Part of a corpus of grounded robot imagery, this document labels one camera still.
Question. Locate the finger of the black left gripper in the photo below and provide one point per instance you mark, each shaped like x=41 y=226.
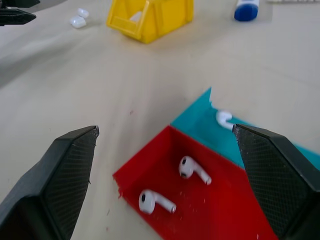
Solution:
x=17 y=17
x=17 y=2

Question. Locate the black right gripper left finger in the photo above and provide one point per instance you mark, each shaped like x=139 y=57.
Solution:
x=50 y=187

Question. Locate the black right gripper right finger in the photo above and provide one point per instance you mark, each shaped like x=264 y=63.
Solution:
x=280 y=180

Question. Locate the blurry white object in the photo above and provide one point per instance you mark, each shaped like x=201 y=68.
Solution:
x=78 y=21

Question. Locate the white earbud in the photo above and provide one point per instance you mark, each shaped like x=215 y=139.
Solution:
x=187 y=167
x=222 y=117
x=147 y=201

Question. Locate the white garlic clove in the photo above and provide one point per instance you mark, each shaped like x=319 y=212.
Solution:
x=136 y=17

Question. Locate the yellow plastic bin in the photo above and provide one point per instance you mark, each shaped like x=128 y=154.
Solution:
x=165 y=17

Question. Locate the red plastic tray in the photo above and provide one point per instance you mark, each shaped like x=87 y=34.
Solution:
x=220 y=207

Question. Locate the teal plastic tray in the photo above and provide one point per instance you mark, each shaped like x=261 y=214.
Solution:
x=200 y=125

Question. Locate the white bottle with blue cap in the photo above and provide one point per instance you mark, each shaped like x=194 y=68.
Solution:
x=246 y=12

